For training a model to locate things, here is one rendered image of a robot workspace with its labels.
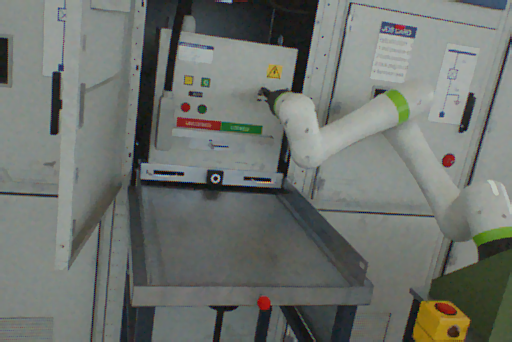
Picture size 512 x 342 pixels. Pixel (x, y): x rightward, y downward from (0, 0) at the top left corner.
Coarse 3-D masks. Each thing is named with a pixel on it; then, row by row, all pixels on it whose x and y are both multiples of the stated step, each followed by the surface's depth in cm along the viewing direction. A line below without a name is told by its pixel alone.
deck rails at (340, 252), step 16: (144, 192) 172; (288, 192) 188; (144, 208) 141; (288, 208) 179; (304, 208) 172; (144, 224) 135; (304, 224) 166; (320, 224) 159; (144, 240) 131; (320, 240) 156; (336, 240) 147; (144, 256) 127; (336, 256) 146; (352, 256) 137; (144, 272) 120; (160, 272) 121; (352, 272) 137
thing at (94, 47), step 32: (96, 0) 116; (128, 0) 145; (96, 32) 125; (64, 64) 103; (96, 64) 129; (64, 96) 105; (96, 96) 126; (128, 96) 166; (64, 128) 107; (96, 128) 139; (64, 160) 109; (96, 160) 144; (64, 192) 111; (96, 192) 150; (64, 224) 113; (96, 224) 142; (64, 256) 116
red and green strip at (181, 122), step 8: (184, 120) 179; (192, 120) 179; (200, 120) 180; (208, 120) 181; (200, 128) 181; (208, 128) 182; (216, 128) 183; (224, 128) 183; (232, 128) 184; (240, 128) 185; (248, 128) 186; (256, 128) 187
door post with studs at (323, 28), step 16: (320, 0) 174; (336, 0) 175; (320, 16) 176; (320, 32) 177; (320, 48) 179; (320, 64) 181; (304, 80) 182; (320, 80) 183; (288, 176) 192; (304, 176) 193; (272, 320) 210; (272, 336) 213
